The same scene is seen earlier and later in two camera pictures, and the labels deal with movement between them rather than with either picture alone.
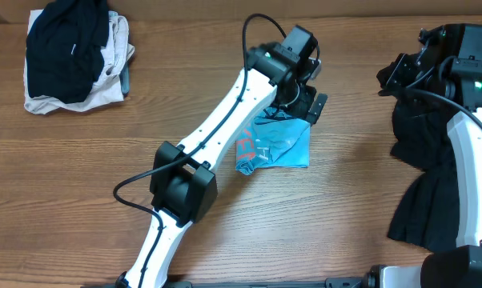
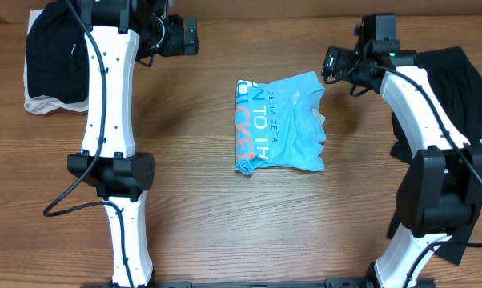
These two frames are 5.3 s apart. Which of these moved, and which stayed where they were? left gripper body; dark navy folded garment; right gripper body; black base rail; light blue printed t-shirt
Moved: right gripper body; light blue printed t-shirt; left gripper body
Stayed: black base rail; dark navy folded garment
